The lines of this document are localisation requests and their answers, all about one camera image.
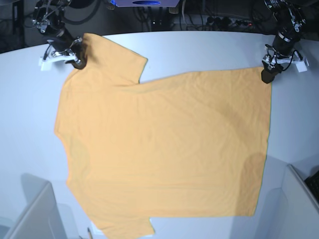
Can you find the left grey partition panel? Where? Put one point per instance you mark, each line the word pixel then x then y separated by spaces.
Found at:
pixel 40 219

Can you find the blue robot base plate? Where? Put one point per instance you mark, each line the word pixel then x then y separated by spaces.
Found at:
pixel 136 3

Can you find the pencil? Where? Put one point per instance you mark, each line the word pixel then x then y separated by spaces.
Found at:
pixel 89 233

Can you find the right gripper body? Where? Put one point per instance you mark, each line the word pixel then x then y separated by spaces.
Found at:
pixel 64 44

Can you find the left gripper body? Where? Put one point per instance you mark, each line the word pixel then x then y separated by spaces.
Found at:
pixel 275 61

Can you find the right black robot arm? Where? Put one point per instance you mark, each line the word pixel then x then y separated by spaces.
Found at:
pixel 47 19

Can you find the right grey partition panel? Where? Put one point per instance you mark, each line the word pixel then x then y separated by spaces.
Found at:
pixel 301 210

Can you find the white table slot plate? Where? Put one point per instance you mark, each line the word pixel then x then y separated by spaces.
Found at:
pixel 95 230

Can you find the orange yellow T-shirt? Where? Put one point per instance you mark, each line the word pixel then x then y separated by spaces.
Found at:
pixel 188 145

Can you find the black power strip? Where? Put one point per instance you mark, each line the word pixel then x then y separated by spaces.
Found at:
pixel 227 22

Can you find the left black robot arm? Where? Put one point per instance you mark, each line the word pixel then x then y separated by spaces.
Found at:
pixel 282 53

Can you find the grey partition panel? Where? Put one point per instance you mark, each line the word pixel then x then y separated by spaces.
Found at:
pixel 301 210
pixel 40 219

